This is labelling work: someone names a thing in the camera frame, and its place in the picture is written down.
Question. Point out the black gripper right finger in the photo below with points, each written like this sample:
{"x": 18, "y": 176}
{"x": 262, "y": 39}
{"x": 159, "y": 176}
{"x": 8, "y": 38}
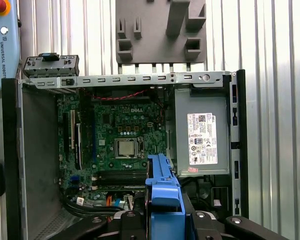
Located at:
{"x": 200, "y": 225}

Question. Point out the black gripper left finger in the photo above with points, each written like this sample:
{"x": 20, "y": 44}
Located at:
{"x": 135, "y": 225}

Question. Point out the hard disk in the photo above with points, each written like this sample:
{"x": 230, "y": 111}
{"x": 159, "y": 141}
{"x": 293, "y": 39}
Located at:
{"x": 165, "y": 195}

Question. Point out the black RAM slot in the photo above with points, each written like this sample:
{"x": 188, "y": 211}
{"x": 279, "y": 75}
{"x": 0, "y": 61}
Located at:
{"x": 120, "y": 177}
{"x": 120, "y": 173}

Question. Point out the CPU socket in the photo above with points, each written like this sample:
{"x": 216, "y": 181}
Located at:
{"x": 140, "y": 150}

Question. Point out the silver CPU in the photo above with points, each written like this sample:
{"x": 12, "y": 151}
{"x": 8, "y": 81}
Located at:
{"x": 127, "y": 148}

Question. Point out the green motherboard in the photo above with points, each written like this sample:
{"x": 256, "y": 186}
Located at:
{"x": 107, "y": 125}

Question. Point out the grey power supply unit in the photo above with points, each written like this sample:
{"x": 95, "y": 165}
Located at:
{"x": 202, "y": 105}

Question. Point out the black PC case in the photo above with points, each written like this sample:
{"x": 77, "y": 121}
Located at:
{"x": 11, "y": 150}

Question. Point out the grey parts rack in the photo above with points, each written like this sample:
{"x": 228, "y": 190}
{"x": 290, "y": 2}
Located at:
{"x": 152, "y": 37}

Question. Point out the pale blue teach pendant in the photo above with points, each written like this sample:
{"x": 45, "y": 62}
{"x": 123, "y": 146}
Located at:
{"x": 10, "y": 50}

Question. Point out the grey slot retainer bracket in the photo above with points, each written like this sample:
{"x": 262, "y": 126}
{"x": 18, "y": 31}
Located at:
{"x": 35, "y": 68}

